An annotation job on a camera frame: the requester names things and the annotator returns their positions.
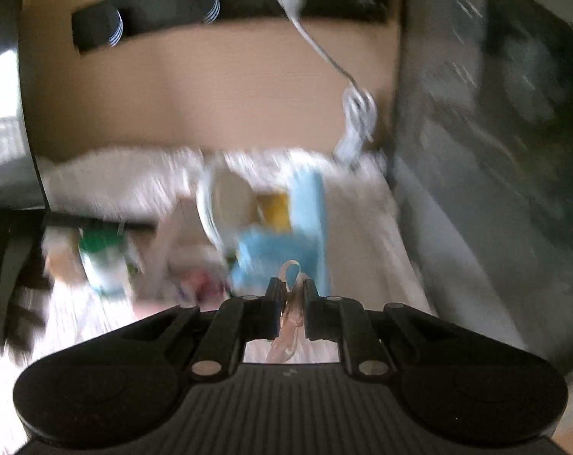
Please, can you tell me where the clear pink hair band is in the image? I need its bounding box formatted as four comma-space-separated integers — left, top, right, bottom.
265, 260, 312, 365

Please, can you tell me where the dark television screen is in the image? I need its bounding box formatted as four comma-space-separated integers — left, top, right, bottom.
0, 0, 47, 209

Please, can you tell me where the blue white printed packet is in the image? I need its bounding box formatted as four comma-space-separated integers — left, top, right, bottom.
229, 227, 316, 295

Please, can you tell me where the clear plastic bag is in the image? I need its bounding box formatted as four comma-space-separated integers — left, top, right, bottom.
139, 246, 232, 306

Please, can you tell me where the yellow packet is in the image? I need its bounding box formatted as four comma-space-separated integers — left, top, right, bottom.
255, 192, 294, 234

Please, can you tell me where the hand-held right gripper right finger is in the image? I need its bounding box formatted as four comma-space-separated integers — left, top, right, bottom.
303, 279, 439, 382

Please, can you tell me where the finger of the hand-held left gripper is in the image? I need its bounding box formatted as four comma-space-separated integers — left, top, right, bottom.
44, 212, 155, 234

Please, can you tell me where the tall light blue packet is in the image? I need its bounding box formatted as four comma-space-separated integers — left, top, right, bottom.
286, 166, 329, 295

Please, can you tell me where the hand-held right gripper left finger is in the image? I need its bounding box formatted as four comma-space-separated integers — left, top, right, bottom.
139, 277, 284, 382

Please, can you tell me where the green white packet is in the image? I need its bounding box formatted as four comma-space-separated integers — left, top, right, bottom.
78, 227, 135, 297

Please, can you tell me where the white blanket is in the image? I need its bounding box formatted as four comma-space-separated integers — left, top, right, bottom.
0, 147, 434, 441

